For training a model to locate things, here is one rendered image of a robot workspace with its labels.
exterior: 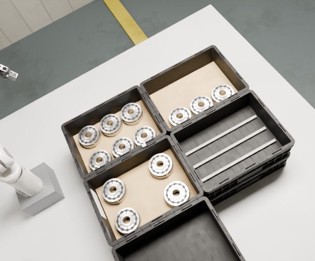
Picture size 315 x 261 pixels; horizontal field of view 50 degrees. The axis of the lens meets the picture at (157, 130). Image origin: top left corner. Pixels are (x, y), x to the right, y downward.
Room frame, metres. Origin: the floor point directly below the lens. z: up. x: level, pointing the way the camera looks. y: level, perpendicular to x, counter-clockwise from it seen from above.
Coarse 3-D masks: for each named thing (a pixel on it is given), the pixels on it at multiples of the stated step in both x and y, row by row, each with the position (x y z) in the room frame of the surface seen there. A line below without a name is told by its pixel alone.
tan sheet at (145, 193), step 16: (176, 160) 0.59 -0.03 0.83; (128, 176) 0.60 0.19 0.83; (144, 176) 0.58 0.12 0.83; (176, 176) 0.52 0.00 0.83; (112, 192) 0.56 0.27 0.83; (128, 192) 0.54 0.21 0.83; (144, 192) 0.51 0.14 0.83; (160, 192) 0.48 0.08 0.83; (176, 192) 0.46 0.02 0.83; (192, 192) 0.43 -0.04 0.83; (112, 208) 0.50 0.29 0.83; (144, 208) 0.45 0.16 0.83; (160, 208) 0.42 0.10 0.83; (112, 224) 0.43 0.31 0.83
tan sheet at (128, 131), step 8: (120, 112) 0.93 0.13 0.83; (144, 112) 0.88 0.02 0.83; (144, 120) 0.84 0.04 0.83; (152, 120) 0.82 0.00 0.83; (128, 128) 0.83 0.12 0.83; (136, 128) 0.81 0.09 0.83; (104, 136) 0.83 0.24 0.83; (112, 136) 0.82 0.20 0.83; (120, 136) 0.80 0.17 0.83; (128, 136) 0.79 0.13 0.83; (80, 144) 0.84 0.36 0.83; (104, 144) 0.79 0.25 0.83; (80, 152) 0.80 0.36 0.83; (88, 152) 0.79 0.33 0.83; (88, 160) 0.75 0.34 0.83; (88, 168) 0.71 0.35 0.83
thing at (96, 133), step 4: (84, 128) 0.89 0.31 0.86; (88, 128) 0.89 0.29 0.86; (92, 128) 0.88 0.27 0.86; (96, 128) 0.87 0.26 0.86; (80, 132) 0.88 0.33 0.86; (96, 132) 0.85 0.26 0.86; (80, 136) 0.86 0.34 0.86; (96, 136) 0.83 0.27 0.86; (80, 140) 0.84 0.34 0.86; (84, 140) 0.83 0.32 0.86; (88, 140) 0.83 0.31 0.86; (92, 140) 0.82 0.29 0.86; (96, 140) 0.81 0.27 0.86; (84, 144) 0.81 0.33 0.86; (88, 144) 0.81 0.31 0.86
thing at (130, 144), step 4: (116, 140) 0.77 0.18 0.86; (120, 140) 0.76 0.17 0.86; (124, 140) 0.76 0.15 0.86; (128, 140) 0.75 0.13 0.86; (112, 144) 0.76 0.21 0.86; (116, 144) 0.75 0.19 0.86; (128, 144) 0.73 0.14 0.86; (132, 144) 0.72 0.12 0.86; (112, 148) 0.74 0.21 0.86; (116, 148) 0.73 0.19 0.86; (128, 148) 0.71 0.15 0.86; (132, 148) 0.71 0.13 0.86; (112, 152) 0.72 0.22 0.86; (116, 152) 0.72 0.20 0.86; (120, 152) 0.71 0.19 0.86; (124, 152) 0.70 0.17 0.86; (116, 156) 0.70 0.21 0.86
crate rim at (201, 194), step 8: (168, 136) 0.66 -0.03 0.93; (152, 144) 0.65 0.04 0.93; (136, 152) 0.64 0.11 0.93; (176, 152) 0.58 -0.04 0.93; (120, 160) 0.64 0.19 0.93; (184, 160) 0.53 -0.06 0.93; (104, 168) 0.63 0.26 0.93; (96, 176) 0.61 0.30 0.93; (192, 176) 0.46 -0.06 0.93; (88, 192) 0.56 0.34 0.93; (200, 192) 0.39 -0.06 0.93; (192, 200) 0.37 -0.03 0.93; (96, 208) 0.48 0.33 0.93; (176, 208) 0.37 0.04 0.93; (144, 224) 0.36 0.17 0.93; (104, 232) 0.38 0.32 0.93; (136, 232) 0.34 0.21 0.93; (120, 240) 0.33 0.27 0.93
